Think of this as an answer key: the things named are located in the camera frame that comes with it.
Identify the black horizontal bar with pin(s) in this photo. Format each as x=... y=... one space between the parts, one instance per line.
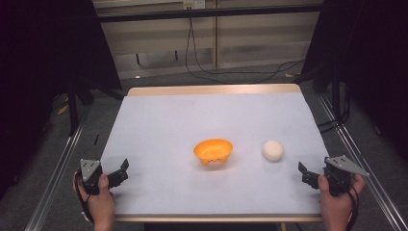
x=208 y=13

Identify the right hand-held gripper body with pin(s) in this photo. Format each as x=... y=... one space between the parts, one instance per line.
x=340 y=170

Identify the black curtain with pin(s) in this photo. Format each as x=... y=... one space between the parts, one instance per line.
x=38 y=64
x=372 y=57

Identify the small black screw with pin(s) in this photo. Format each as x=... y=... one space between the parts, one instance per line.
x=96 y=138

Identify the black metal stand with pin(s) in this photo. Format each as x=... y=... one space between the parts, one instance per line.
x=336 y=96
x=73 y=112

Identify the orange plastic bowl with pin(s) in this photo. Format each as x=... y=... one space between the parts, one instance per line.
x=213 y=151

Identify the yellow tape piece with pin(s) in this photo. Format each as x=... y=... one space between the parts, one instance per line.
x=289 y=75
x=62 y=109

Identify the aluminium floor rail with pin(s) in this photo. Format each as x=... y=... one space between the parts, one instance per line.
x=359 y=154
x=54 y=179

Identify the person's left hand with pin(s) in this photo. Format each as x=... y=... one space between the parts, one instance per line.
x=100 y=205

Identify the white wall socket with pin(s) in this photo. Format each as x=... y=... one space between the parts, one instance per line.
x=194 y=4

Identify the white round ball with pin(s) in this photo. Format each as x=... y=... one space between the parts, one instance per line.
x=272 y=150

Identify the white table mat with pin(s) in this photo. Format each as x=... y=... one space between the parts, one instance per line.
x=179 y=122

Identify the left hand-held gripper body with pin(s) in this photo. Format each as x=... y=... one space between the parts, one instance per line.
x=89 y=170

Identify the person's right hand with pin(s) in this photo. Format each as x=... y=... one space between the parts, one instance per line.
x=336 y=205

